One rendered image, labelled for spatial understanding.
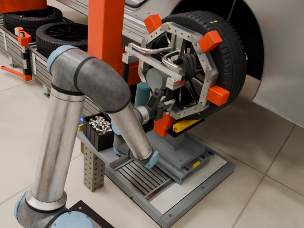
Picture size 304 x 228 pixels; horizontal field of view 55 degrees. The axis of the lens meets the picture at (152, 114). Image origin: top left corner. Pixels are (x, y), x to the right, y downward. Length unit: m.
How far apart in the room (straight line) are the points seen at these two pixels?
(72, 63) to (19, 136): 1.74
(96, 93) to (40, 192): 0.45
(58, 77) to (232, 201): 1.66
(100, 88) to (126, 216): 1.27
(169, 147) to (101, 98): 1.35
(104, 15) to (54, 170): 1.06
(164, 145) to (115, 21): 0.93
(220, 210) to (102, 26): 1.45
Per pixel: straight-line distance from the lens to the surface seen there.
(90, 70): 0.85
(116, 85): 0.85
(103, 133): 1.66
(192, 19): 1.69
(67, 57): 0.91
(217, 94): 1.57
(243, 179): 2.45
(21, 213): 1.24
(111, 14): 1.85
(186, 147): 2.19
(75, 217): 1.14
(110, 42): 1.91
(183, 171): 2.08
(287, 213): 2.39
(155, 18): 1.79
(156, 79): 1.62
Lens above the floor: 1.60
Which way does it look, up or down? 34 degrees down
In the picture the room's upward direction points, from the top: 10 degrees clockwise
